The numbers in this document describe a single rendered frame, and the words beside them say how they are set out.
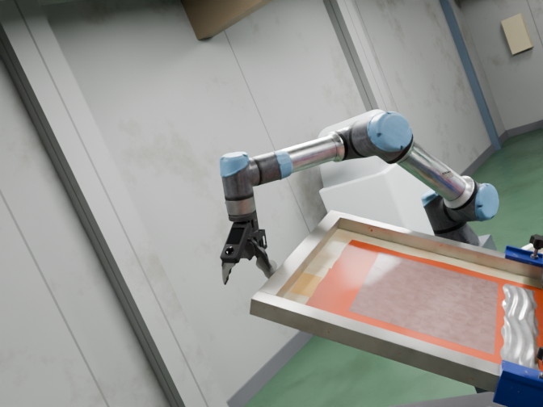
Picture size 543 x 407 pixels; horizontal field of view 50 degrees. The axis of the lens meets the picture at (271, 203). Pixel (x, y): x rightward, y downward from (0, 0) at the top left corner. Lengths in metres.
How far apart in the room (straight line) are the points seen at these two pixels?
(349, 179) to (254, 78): 1.23
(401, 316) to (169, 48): 3.70
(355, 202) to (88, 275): 2.35
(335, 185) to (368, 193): 0.33
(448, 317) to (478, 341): 0.09
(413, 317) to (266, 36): 4.53
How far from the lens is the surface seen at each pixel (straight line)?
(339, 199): 5.08
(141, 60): 4.49
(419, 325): 1.28
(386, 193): 4.84
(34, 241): 3.67
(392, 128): 1.68
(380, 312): 1.29
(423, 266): 1.54
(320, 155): 1.71
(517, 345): 1.32
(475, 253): 1.63
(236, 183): 1.43
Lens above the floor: 1.88
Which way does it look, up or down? 8 degrees down
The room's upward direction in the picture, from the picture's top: 23 degrees counter-clockwise
